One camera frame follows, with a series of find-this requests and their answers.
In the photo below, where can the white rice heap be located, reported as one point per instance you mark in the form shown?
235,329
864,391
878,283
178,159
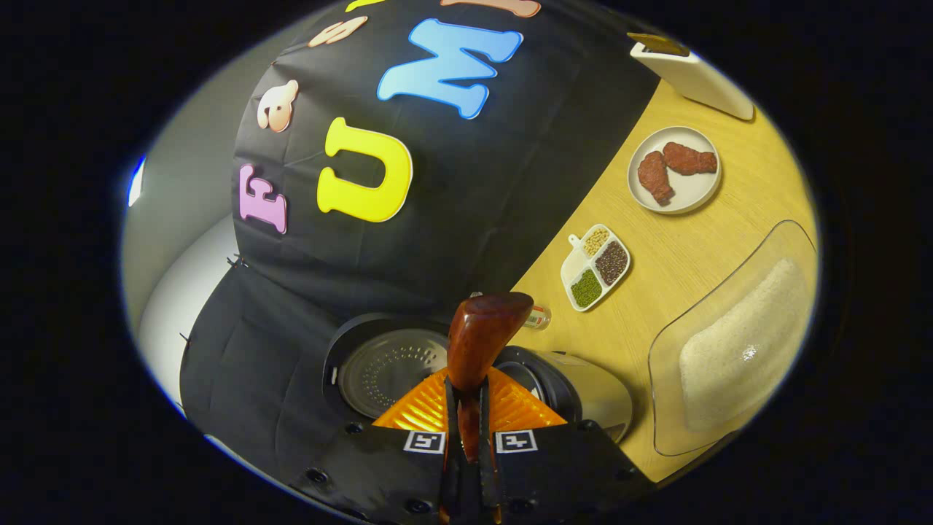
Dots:
743,343

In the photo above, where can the white divided bean dish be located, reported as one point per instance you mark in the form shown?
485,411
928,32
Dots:
594,266

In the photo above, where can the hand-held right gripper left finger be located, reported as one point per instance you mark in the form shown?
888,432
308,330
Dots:
379,474

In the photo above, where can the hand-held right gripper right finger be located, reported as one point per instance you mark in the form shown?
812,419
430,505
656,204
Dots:
554,467

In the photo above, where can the red meat piece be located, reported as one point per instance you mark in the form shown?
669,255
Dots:
689,159
654,179

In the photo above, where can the small glass bottle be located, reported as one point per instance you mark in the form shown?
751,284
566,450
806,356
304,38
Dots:
539,317

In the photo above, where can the black backdrop cloth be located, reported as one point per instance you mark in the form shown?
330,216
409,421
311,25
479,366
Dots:
452,204

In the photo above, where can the dark grey rice cooker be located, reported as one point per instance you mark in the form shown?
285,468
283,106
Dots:
590,390

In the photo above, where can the flat wooden utensil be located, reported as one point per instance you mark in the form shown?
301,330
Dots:
660,44

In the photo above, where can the white round plate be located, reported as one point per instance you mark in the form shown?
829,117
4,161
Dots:
689,193

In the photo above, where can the white chopstick holder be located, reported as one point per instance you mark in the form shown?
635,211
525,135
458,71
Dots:
700,76

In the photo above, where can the brown wooden spoon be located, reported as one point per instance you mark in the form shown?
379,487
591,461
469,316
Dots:
481,335

